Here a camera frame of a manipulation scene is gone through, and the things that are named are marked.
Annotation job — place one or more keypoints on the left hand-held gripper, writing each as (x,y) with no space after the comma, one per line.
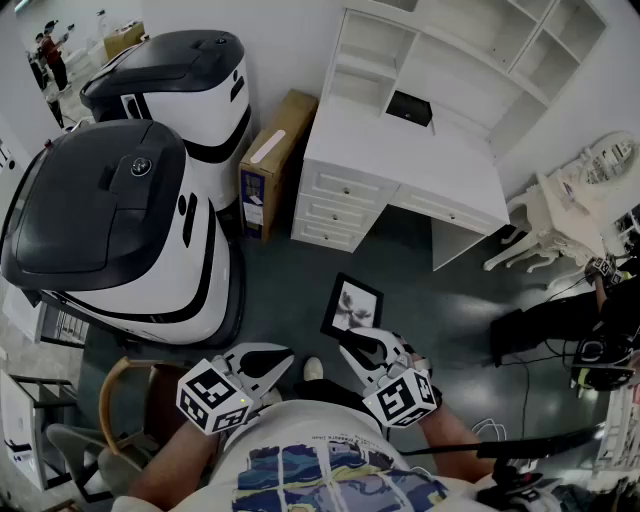
(212,397)

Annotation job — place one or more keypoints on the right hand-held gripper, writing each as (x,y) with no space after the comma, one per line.
(400,400)

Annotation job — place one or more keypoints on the black framed picture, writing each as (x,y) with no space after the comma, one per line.
(355,305)

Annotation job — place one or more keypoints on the person's right forearm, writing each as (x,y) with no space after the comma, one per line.
(455,440)

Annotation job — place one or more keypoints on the person's left forearm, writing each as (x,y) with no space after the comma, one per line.
(175,470)

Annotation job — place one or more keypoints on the wide white desk drawer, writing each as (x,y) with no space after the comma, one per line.
(447,212)

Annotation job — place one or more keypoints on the white desk with hutch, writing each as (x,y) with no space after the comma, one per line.
(425,160)

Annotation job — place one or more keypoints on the person's left hand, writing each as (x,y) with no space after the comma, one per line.
(220,364)

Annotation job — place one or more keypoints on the person's right hand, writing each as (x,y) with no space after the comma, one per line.
(417,362)

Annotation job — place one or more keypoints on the person's white shoe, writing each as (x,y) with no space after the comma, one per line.
(313,369)

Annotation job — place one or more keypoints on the person's black trousers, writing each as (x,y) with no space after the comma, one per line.
(330,392)

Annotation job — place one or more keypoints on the person's white printed shirt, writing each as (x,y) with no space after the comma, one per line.
(320,465)

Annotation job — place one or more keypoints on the wooden chair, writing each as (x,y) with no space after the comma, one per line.
(112,400)

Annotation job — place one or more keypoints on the black waist-mounted device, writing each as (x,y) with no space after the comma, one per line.
(530,445)

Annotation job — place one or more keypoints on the long brown cardboard box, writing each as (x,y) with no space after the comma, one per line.
(275,165)

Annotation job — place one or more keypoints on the grey chair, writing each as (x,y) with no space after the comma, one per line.
(85,450)

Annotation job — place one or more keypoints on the white and black mobile robot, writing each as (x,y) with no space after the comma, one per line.
(200,115)
(115,225)

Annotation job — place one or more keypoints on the white ornate dressing table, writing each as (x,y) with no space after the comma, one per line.
(565,210)

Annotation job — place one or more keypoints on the small black box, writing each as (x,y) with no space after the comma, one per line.
(409,109)

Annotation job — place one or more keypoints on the white cabinet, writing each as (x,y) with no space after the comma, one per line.
(17,435)

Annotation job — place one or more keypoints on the small brown cardboard box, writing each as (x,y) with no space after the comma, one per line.
(122,42)

